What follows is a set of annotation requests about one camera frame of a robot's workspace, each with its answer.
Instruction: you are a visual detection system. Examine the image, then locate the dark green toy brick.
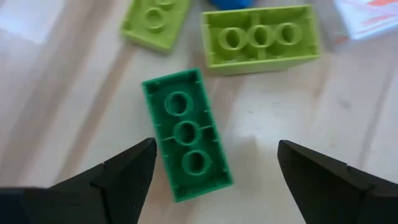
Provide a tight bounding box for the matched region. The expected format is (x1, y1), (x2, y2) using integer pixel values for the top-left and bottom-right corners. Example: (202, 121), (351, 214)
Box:
(141, 67), (234, 203)

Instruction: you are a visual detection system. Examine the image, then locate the lime green thin toy brick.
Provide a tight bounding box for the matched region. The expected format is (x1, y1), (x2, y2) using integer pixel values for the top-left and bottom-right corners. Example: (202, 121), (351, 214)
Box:
(119, 0), (191, 53)

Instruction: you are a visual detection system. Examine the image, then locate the blue toy brick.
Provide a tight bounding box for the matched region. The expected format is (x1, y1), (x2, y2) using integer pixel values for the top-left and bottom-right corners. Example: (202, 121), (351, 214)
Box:
(207, 0), (255, 11)

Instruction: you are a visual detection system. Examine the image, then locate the lime green thick toy brick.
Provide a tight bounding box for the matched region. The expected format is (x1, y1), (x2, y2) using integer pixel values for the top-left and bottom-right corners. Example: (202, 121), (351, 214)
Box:
(201, 4), (321, 77)

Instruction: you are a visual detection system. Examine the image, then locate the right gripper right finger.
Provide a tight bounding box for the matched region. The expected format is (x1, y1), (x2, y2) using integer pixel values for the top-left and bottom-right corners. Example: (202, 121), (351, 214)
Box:
(277, 139), (398, 224)

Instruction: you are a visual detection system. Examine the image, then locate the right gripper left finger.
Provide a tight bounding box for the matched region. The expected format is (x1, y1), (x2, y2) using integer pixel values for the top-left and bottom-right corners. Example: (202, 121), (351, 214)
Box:
(0, 138), (158, 224)

